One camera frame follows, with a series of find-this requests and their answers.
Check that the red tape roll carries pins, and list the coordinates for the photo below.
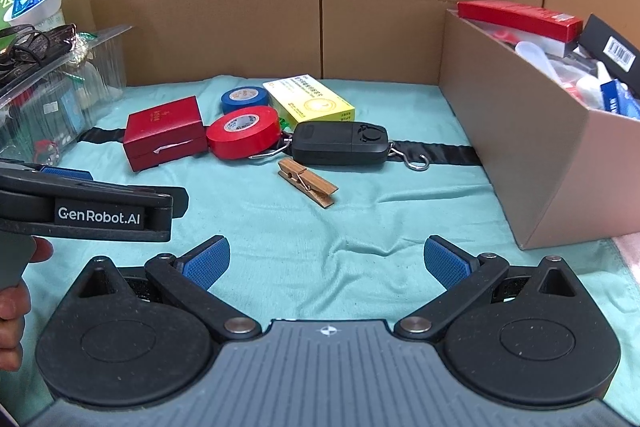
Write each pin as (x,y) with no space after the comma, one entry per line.
(220,144)

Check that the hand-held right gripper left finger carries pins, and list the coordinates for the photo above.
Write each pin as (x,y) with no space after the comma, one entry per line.
(207,264)

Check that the green tinsel ribbon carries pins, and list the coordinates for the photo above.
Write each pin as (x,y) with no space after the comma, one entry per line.
(80,57)

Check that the yellow medicine box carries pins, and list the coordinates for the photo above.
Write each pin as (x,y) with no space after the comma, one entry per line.
(310,99)

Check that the black car key fob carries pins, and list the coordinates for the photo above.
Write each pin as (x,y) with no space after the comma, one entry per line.
(335,144)

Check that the small red gift box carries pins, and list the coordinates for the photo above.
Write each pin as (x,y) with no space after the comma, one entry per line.
(160,132)

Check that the white plastic scoop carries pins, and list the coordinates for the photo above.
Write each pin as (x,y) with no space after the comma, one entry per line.
(535,54)

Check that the black box with barcode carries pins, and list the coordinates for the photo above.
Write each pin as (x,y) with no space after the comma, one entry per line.
(600,37)

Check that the white bowl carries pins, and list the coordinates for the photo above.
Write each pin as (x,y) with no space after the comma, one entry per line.
(52,2)

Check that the blue box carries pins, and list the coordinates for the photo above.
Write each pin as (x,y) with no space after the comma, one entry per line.
(620,99)

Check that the white box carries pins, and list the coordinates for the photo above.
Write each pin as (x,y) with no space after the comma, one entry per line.
(510,132)

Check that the pink cloth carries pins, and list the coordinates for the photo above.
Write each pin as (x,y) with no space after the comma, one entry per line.
(630,257)

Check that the flat red box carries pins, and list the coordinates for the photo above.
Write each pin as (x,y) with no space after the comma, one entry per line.
(520,19)

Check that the wooden clothespin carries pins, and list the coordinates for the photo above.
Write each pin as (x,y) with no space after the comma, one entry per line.
(305,182)

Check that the blue tape roll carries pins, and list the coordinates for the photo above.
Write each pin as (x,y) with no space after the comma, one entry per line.
(250,108)

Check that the clear plastic container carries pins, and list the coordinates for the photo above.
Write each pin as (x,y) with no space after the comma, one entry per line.
(100,72)

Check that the teal cloth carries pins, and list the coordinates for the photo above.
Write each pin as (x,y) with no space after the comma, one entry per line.
(300,247)

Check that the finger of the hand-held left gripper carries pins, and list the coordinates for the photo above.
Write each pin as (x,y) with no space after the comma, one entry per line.
(180,202)
(65,173)

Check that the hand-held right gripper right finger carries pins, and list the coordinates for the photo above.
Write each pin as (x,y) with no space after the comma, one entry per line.
(447,264)

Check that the person's left hand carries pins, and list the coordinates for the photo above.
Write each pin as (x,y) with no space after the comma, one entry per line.
(12,307)

